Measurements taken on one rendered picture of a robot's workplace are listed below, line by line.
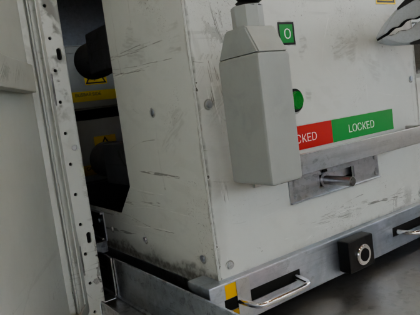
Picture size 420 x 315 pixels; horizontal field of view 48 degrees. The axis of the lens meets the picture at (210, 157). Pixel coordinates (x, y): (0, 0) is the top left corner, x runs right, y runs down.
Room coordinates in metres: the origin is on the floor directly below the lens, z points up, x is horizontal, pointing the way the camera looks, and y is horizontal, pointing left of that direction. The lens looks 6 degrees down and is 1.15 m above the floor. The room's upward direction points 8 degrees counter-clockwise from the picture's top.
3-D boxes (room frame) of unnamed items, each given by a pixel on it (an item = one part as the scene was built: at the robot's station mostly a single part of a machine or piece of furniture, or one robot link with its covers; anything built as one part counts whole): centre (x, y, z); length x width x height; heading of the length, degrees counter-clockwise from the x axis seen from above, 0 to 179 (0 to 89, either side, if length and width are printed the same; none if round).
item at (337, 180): (0.69, -0.18, 1.02); 0.06 x 0.02 x 0.04; 35
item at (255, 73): (0.55, -0.06, 1.14); 0.08 x 0.05 x 0.17; 35
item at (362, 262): (0.70, -0.21, 0.90); 0.06 x 0.03 x 0.05; 125
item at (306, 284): (0.60, -0.06, 0.90); 0.11 x 0.05 x 0.01; 125
